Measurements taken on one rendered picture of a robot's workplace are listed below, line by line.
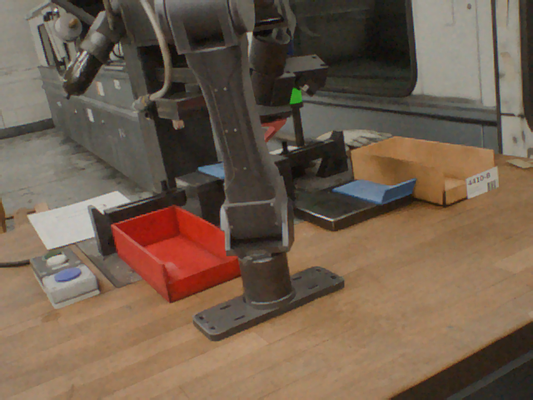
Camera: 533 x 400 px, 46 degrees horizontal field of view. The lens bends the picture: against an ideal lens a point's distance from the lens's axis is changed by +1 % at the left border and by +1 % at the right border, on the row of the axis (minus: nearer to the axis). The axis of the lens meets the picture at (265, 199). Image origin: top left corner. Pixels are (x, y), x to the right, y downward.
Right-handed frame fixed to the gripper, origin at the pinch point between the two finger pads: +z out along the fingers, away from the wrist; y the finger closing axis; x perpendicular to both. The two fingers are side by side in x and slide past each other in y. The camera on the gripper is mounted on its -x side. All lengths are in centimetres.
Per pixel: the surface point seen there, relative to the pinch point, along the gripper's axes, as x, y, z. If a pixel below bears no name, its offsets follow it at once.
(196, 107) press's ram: 5.7, 10.9, -1.1
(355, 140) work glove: -45, 23, 24
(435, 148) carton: -36.3, -7.5, 3.4
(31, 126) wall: -92, 772, 525
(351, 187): -19.1, -6.3, 9.6
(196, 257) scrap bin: 13.9, -11.1, 12.4
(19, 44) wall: -97, 830, 418
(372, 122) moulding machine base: -64, 39, 33
